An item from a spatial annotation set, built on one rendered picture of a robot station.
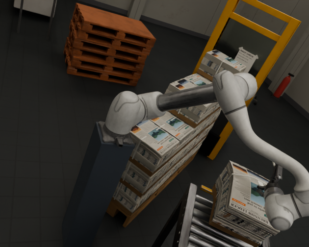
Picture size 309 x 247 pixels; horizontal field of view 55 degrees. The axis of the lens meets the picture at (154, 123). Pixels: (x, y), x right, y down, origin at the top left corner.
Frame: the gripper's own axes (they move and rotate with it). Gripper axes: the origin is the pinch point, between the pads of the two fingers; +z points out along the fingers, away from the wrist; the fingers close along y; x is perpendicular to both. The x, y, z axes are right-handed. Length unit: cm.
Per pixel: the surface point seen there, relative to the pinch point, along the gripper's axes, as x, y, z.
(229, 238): 3.0, 45.0, -7.8
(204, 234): -12.4, 45.5, -13.9
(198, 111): -37, 19, 88
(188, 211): -24, 45, -4
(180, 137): -42, 37, 65
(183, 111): -48, 27, 92
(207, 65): -45, -5, 151
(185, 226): -24, 45, -15
